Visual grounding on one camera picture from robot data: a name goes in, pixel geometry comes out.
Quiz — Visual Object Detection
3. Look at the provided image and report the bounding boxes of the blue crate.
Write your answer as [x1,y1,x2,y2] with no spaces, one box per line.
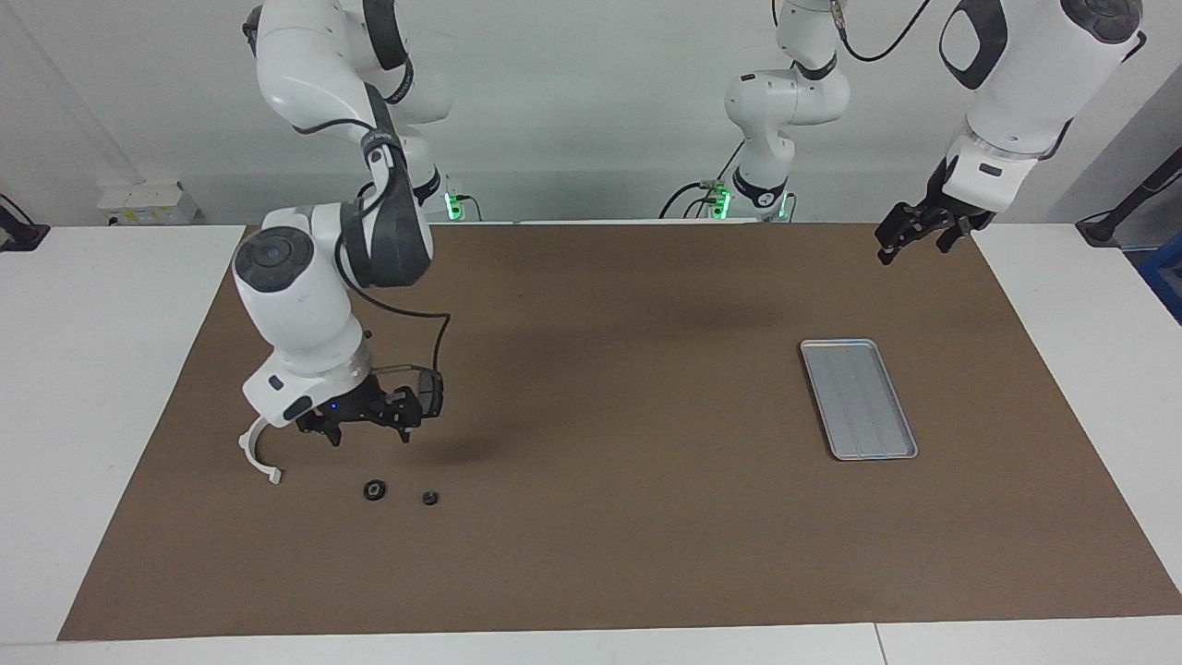
[1138,231,1182,324]

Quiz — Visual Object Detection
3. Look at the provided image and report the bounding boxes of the white semicircular bracket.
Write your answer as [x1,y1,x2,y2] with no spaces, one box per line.
[238,416,283,486]

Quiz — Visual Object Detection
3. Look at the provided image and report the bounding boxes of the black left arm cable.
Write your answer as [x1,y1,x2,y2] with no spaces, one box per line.
[831,0,934,64]

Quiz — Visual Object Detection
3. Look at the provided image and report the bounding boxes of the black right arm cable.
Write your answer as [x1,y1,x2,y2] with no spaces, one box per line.
[337,236,453,393]

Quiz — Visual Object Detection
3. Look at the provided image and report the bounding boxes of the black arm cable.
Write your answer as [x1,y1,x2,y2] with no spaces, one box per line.
[831,0,934,64]
[337,236,453,393]

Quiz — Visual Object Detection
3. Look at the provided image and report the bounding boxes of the black base cables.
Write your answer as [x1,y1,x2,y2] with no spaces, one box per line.
[658,139,744,220]

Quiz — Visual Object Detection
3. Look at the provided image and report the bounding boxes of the black clamp stand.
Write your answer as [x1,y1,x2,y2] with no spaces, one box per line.
[0,194,49,252]

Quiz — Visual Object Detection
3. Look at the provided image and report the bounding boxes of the black angled stand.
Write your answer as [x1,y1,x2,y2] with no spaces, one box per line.
[1076,148,1182,247]

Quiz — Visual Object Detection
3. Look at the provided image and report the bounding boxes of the silver metal tray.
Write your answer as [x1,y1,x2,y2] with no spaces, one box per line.
[800,339,919,461]

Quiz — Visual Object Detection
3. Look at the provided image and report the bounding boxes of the white wall socket box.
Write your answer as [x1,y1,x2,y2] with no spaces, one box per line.
[97,180,199,225]

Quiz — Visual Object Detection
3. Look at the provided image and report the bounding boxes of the brown table mat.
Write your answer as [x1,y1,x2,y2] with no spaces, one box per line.
[57,222,1182,642]

